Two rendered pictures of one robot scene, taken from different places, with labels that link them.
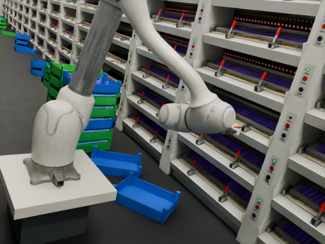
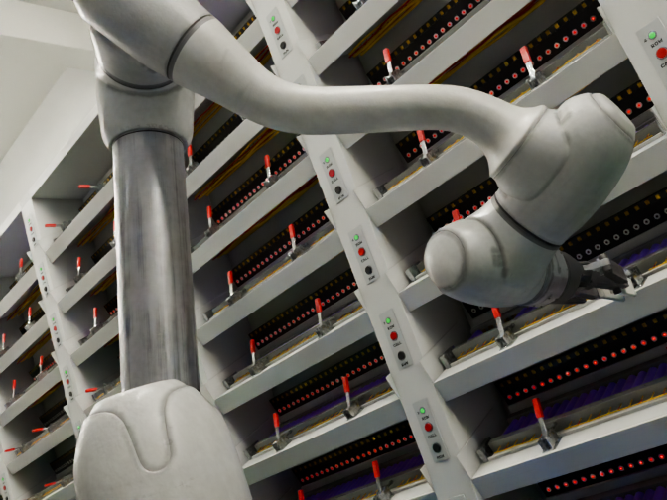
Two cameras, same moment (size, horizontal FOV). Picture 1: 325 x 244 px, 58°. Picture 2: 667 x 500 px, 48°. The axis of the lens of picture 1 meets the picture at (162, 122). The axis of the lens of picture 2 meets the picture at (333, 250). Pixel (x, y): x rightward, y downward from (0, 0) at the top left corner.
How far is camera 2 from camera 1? 0.63 m
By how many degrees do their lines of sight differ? 36
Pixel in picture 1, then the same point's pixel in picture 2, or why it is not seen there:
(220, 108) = (579, 99)
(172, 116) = (472, 235)
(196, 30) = (344, 217)
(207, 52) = (401, 246)
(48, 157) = not seen: outside the picture
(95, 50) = (160, 251)
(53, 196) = not seen: outside the picture
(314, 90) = not seen: outside the picture
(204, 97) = (519, 112)
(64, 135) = (206, 454)
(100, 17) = (136, 168)
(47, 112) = (114, 412)
